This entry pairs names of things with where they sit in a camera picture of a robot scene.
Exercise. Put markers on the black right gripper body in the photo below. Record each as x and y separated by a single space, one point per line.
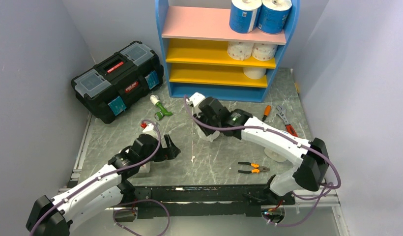
201 115

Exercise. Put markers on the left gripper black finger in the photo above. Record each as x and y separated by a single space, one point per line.
172 151
168 141

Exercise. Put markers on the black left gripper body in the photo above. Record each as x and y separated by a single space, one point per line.
162 154

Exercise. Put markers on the plain white roll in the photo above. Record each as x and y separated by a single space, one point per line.
254 73
204 133

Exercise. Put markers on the white dotted roll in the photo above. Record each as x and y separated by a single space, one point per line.
239 50

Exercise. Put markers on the blue cartoon roll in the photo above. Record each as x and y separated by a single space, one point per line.
273 15

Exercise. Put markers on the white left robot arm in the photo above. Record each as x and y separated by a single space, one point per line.
61 214

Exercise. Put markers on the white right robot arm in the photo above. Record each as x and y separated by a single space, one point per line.
308 158

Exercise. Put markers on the blue shelf unit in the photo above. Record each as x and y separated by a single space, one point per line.
194 43

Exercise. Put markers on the green pipe valve fitting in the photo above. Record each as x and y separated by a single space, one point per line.
163 112

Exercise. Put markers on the black toolbox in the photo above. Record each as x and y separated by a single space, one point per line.
115 84

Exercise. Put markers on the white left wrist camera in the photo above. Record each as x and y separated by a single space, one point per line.
149 128

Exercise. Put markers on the orange handled screwdriver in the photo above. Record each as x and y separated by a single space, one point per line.
266 113

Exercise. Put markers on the red handled adjustable wrench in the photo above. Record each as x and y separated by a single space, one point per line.
281 112

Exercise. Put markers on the orange handled pliers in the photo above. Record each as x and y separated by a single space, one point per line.
256 168

